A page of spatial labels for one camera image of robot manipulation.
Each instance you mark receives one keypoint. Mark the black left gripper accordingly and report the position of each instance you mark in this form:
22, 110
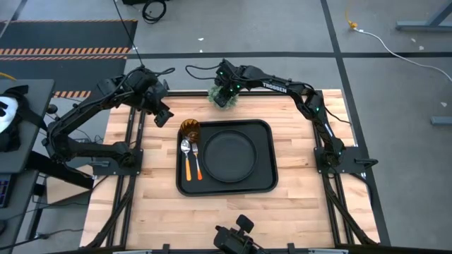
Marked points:
157, 100

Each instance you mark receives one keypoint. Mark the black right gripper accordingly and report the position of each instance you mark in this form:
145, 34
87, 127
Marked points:
229, 79

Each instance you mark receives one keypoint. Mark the amber faceted cup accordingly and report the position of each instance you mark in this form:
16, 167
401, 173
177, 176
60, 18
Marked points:
190, 130

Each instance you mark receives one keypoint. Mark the black round plate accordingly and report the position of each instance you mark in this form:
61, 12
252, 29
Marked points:
229, 157

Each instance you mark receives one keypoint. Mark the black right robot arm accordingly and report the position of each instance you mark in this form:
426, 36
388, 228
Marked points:
279, 87

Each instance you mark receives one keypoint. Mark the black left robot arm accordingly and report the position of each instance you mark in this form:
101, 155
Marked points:
81, 109

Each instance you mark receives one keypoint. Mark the black rectangular tray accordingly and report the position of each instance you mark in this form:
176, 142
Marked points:
265, 158

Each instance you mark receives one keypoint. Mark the black mat with hazard stripes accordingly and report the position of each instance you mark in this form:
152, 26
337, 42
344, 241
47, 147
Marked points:
70, 35

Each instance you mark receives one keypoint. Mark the dark grey desk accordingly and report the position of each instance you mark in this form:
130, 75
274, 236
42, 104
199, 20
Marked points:
39, 123

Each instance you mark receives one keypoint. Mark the black bag with white print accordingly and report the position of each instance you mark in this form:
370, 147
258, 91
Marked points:
7, 109

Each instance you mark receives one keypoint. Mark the grey table leg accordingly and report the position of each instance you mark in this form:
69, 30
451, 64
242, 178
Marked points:
423, 25

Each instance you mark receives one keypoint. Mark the grey table foot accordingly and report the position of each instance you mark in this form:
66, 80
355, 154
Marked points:
441, 120

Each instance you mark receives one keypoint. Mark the black aluminium table frame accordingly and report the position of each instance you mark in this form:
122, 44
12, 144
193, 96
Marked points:
187, 93

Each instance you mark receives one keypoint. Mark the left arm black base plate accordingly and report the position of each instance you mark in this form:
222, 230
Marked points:
106, 168

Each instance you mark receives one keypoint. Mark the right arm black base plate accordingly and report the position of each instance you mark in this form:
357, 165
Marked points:
353, 153

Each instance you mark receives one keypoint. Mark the black table-level camera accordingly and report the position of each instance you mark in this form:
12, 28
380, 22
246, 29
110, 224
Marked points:
233, 240

